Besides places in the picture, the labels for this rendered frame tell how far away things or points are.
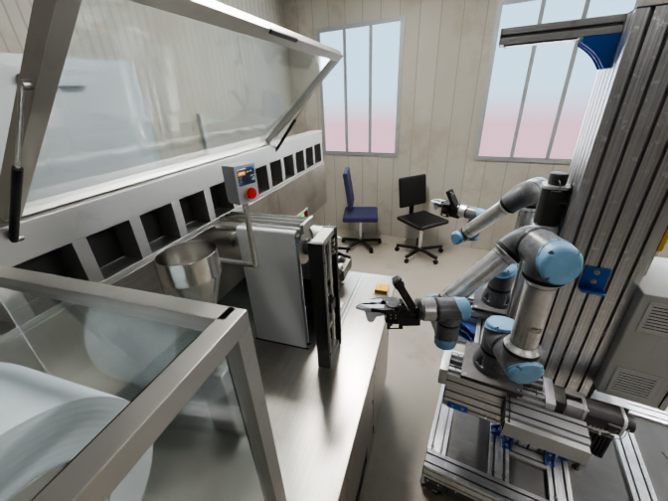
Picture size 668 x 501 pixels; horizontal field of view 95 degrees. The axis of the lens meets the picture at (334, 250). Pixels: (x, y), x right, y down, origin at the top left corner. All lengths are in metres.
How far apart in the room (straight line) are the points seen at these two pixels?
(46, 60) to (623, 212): 1.44
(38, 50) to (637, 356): 1.75
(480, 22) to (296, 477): 3.98
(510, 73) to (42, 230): 3.86
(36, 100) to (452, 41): 3.81
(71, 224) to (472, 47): 3.80
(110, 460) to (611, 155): 1.32
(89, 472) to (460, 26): 4.10
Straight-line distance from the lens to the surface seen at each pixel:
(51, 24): 0.60
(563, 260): 1.05
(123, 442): 0.35
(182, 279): 0.78
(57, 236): 0.91
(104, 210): 0.97
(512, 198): 1.66
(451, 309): 1.05
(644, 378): 1.65
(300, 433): 1.14
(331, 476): 1.07
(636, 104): 1.29
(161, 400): 0.36
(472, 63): 4.06
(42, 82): 0.65
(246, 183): 0.84
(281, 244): 1.12
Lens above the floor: 1.85
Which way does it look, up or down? 26 degrees down
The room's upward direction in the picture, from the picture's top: 3 degrees counter-clockwise
